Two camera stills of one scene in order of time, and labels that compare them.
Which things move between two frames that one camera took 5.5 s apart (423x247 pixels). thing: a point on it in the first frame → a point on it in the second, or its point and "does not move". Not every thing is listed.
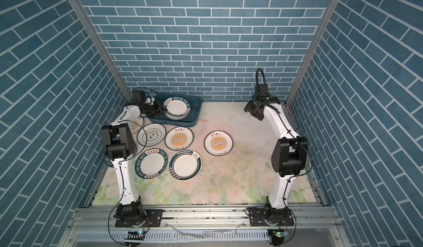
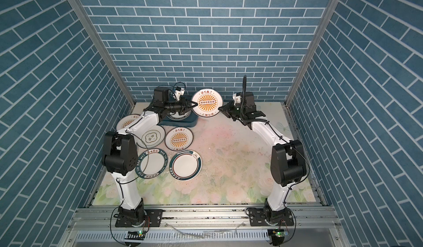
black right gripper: [249, 107] → [228, 108]
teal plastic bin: [195, 102] does not move
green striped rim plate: [186, 166] does not move
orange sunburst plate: [179, 138] does not move
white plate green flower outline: [151, 134] does not move
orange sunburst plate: [218, 143] → [209, 101]
